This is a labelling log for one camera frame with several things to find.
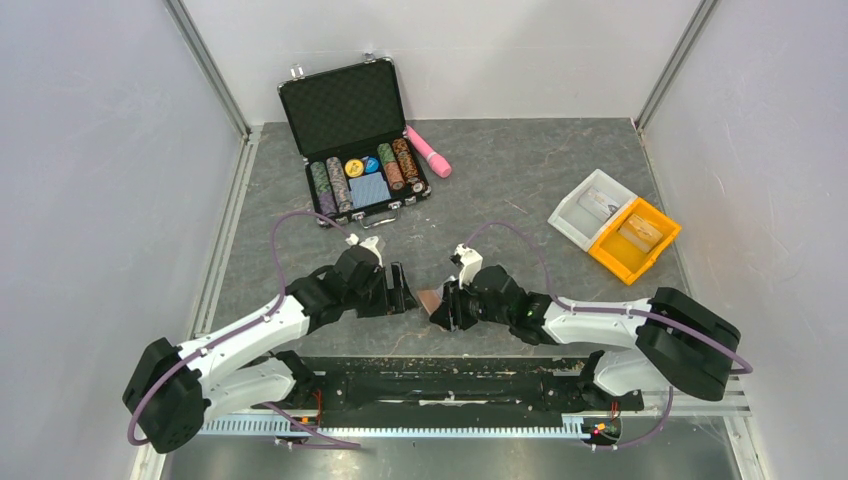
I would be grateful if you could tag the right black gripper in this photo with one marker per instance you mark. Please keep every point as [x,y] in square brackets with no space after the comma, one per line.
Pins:
[450,313]

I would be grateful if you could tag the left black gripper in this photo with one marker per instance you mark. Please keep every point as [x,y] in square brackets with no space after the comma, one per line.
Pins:
[403,300]

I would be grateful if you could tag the brown leather card holder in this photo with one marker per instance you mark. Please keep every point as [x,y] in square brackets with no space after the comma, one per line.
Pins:
[430,300]

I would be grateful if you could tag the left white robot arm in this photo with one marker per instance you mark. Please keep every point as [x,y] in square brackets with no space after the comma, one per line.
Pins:
[175,390]

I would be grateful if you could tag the blue playing card deck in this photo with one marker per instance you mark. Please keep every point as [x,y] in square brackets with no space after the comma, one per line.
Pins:
[368,190]

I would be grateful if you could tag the card in white bin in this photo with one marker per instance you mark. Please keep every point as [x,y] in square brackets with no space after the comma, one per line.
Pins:
[598,203]

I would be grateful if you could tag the card in yellow bin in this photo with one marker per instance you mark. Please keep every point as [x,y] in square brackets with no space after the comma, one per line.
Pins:
[641,233]

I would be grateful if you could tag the green poker chip row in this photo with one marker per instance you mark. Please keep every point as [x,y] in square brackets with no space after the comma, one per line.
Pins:
[323,189]

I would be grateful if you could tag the red green chip row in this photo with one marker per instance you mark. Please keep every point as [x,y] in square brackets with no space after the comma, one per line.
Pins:
[391,167]

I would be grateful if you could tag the blue dealer chip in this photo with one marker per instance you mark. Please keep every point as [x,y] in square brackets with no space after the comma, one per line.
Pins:
[371,165]

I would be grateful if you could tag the pink cylindrical flashlight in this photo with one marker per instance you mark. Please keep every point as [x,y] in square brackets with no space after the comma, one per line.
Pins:
[436,161]

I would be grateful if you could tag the yellow dealer chip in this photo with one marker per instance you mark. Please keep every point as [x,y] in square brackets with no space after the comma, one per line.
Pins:
[354,168]

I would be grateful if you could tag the grey poker chip row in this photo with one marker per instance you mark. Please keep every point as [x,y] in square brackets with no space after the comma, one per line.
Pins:
[339,184]

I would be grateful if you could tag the black poker chip case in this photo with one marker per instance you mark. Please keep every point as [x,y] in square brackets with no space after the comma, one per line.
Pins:
[346,113]

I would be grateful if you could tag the orange black chip row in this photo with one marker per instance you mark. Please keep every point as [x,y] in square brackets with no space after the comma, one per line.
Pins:
[407,165]

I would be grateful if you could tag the white plastic bin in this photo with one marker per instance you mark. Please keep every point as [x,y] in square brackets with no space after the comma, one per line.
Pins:
[577,224]

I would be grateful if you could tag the yellow plastic bin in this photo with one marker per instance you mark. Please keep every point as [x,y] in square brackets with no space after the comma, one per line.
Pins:
[630,243]

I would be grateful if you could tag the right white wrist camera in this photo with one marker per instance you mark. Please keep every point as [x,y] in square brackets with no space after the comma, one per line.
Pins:
[469,262]

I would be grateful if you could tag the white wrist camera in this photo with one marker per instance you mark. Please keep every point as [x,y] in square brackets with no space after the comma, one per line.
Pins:
[469,262]
[373,244]

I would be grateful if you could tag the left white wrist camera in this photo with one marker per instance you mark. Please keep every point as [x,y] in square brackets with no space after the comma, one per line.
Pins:
[373,244]

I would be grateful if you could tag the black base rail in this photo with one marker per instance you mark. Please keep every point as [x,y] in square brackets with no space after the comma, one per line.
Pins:
[445,392]

